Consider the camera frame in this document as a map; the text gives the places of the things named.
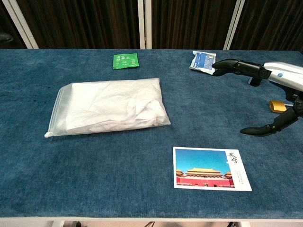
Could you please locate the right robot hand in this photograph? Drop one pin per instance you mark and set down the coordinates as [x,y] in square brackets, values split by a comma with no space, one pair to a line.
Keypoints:
[284,73]

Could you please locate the white garment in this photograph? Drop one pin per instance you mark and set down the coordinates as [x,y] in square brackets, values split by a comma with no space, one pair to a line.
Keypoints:
[109,106]

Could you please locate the frosted plastic zipper bag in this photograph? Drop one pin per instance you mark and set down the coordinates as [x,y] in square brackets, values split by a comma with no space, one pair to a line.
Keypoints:
[56,111]

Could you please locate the black cylinder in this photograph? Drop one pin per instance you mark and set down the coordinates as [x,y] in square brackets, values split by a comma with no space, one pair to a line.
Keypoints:
[255,81]

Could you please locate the brass padlock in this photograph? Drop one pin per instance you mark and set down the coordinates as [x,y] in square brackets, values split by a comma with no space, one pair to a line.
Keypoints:
[277,107]

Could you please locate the blue and white packet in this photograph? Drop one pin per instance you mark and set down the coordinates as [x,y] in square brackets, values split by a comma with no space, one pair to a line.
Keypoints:
[202,61]

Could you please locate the palace photo postcard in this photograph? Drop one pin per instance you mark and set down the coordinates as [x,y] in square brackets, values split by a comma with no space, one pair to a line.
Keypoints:
[208,170]

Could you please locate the green tea sachet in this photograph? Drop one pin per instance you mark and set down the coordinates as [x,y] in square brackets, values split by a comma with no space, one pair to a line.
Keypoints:
[125,61]

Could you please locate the blue table cloth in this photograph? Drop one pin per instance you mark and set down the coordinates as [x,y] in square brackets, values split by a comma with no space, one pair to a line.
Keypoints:
[106,170]

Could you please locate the dark brown curtain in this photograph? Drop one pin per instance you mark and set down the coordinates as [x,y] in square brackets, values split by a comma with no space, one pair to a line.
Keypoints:
[82,23]

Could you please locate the white frame post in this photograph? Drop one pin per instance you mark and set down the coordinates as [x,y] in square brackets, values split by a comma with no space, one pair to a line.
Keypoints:
[233,26]
[144,23]
[21,26]

